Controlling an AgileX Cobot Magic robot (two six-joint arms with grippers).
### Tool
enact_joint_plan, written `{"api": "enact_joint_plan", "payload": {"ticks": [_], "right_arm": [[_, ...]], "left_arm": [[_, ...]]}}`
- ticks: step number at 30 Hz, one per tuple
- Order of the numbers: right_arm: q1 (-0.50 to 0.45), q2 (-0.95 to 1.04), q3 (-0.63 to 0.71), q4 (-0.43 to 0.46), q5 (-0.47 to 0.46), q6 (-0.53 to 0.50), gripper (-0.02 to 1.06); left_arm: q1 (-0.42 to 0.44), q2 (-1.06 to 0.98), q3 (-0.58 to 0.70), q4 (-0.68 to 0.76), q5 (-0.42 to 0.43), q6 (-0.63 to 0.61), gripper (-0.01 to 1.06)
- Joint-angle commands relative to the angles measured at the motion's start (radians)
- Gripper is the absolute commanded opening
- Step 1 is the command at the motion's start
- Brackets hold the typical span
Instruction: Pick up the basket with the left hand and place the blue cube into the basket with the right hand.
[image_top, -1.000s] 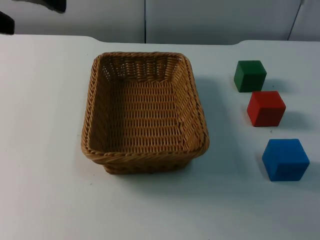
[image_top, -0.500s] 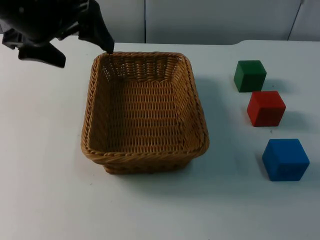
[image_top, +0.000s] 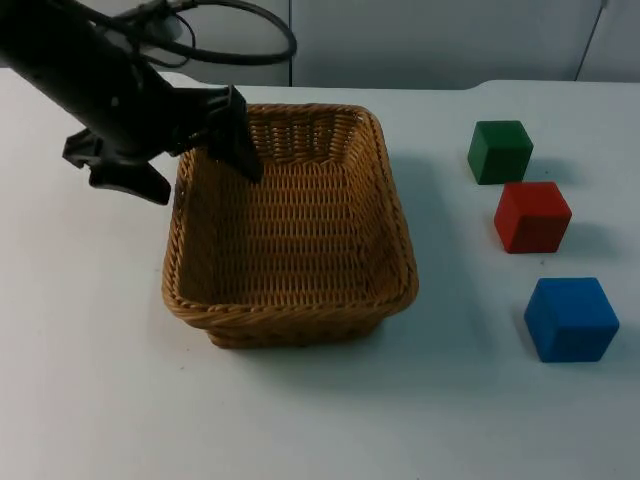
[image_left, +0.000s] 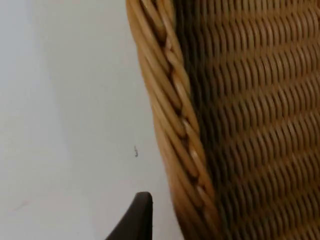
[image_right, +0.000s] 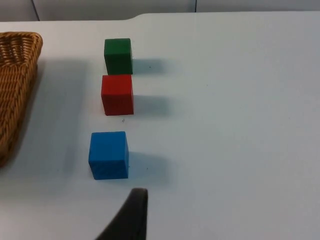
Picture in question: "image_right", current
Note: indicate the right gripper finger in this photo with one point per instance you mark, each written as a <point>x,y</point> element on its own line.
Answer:
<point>132,217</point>

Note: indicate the blue cube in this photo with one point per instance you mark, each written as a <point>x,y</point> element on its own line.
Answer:
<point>108,155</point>

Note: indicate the pale brown wicker basket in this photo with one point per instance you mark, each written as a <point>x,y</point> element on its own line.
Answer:
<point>15,87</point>

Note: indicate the red cube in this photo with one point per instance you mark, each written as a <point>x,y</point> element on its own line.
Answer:
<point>117,95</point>

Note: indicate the green cube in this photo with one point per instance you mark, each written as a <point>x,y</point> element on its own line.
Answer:
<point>118,56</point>

